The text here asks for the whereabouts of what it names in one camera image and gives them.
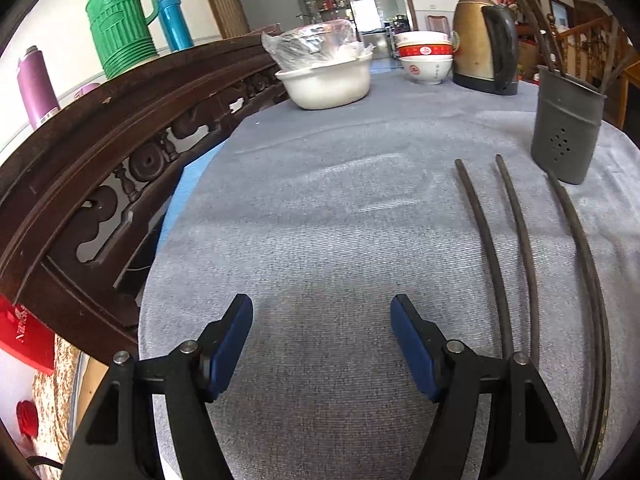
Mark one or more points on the bronze electric kettle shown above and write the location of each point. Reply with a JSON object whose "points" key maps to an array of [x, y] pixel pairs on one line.
{"points": [[480, 40]]}

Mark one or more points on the small pink cup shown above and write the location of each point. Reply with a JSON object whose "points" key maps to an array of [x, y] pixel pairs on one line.
{"points": [[87, 90]]}

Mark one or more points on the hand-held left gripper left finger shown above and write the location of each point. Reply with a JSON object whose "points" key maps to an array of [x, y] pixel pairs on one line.
{"points": [[230, 345]]}

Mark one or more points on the glass bowl in plastic bag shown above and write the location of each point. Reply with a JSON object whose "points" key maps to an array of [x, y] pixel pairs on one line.
{"points": [[315, 45]]}

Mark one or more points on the green thermos jug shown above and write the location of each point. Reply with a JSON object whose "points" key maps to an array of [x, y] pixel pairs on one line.
{"points": [[120, 25]]}

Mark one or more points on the carved dark wooden side table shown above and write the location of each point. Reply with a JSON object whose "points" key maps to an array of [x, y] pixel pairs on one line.
{"points": [[100, 160]]}

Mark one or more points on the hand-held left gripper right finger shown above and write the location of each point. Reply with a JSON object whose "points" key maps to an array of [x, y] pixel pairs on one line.
{"points": [[415, 350]]}

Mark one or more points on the wooden staircase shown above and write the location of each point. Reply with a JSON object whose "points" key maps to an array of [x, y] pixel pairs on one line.
{"points": [[595, 45]]}

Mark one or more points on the dark chopstick pair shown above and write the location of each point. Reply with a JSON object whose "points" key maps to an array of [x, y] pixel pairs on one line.
{"points": [[580, 240]]}

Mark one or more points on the blue thermos bottle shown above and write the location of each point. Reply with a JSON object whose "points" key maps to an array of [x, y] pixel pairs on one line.
{"points": [[175, 22]]}

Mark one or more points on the grey table cloth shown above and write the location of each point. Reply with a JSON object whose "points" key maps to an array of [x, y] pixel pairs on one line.
{"points": [[325, 210]]}

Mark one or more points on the plain white porcelain bowl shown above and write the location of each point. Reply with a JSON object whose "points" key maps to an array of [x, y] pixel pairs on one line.
{"points": [[422, 37]]}

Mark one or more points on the purple thermos bottle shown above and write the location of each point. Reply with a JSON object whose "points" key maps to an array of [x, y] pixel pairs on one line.
{"points": [[37, 90]]}

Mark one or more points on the grey metal chopstick holder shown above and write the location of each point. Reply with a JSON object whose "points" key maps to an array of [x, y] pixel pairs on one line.
{"points": [[565, 125]]}

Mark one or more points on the white plastic basin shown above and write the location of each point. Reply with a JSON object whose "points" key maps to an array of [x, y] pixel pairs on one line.
{"points": [[325, 85]]}

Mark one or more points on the red box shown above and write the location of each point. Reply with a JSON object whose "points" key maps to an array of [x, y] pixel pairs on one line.
{"points": [[25, 335]]}

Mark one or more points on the white bowl with red print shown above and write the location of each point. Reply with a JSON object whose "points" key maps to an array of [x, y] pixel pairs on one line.
{"points": [[426, 70]]}

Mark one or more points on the blue table cover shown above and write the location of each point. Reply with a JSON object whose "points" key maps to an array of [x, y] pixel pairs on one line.
{"points": [[185, 195]]}

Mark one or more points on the grey refrigerator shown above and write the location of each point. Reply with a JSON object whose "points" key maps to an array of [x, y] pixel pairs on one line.
{"points": [[270, 5]]}

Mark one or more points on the red banded porcelain bowl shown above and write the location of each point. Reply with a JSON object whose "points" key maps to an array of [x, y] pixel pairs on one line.
{"points": [[425, 51]]}

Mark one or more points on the wooden chair with tall back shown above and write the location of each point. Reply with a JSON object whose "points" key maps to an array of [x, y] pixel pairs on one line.
{"points": [[437, 24]]}

